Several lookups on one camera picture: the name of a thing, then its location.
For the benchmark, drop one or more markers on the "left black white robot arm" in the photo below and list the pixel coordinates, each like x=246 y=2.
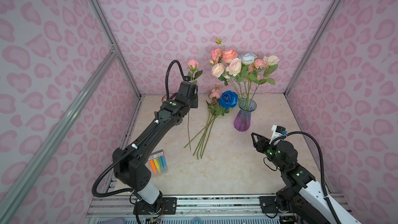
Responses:
x=130 y=164

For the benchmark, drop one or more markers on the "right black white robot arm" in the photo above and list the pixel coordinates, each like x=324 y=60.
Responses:
x=302 y=195

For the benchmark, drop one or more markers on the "red glass vase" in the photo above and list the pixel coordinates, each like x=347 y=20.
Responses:
x=165 y=98

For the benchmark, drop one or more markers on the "cream peach rose stem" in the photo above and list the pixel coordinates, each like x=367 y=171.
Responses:
x=231 y=75

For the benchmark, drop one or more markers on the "pack of coloured markers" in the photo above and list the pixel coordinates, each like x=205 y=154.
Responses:
x=157 y=163

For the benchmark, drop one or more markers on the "pale blue white rose stem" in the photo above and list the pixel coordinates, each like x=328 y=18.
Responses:
x=247 y=68

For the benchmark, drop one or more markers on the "diagonal aluminium frame bar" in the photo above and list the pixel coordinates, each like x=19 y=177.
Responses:
x=31 y=173

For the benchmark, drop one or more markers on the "single pink rose stem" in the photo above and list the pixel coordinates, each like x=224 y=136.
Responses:
x=193 y=74

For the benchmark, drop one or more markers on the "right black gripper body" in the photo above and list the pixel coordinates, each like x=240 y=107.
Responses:
x=270 y=151

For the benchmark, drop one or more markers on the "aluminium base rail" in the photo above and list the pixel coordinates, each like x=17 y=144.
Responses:
x=195 y=209

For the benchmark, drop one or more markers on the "purple blue glass vase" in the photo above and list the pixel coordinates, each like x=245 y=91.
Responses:
x=242 y=121

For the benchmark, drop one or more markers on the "large pink spray rose stem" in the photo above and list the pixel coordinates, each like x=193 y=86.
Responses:
x=220 y=58

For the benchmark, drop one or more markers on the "large cream rose stem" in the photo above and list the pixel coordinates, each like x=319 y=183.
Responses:
x=236 y=76

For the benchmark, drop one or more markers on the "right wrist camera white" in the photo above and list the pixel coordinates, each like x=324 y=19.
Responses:
x=278 y=133

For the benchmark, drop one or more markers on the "pile of pink roses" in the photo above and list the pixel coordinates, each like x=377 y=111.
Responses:
x=214 y=110

